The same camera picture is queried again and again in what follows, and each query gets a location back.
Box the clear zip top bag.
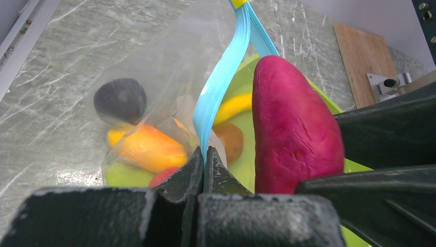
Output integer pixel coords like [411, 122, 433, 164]
[85, 1, 278, 186]

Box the brown kiwi potato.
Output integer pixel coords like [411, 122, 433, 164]
[213, 123, 244, 164]

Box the green pear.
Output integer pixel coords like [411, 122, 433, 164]
[104, 162, 155, 187]

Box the left yellow banana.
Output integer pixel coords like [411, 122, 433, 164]
[212, 93, 252, 127]

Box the wooden board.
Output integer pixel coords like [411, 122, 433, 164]
[333, 23, 397, 109]

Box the purple sweet potato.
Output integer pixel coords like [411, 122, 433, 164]
[252, 55, 345, 194]

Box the metal bracket on board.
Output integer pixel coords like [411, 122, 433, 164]
[367, 71, 435, 103]

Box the dark purple plum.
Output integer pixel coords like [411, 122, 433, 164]
[93, 78, 147, 125]

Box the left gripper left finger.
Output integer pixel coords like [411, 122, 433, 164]
[1, 149, 204, 246]

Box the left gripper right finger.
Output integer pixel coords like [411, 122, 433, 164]
[197, 147, 346, 246]

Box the orange mango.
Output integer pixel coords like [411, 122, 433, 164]
[106, 124, 188, 174]

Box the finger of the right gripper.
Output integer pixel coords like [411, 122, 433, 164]
[335, 83, 435, 169]
[296, 165, 435, 246]

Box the dark grey tilted panel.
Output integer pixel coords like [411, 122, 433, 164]
[412, 0, 435, 65]

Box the red apple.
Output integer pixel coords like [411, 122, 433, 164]
[148, 167, 179, 187]

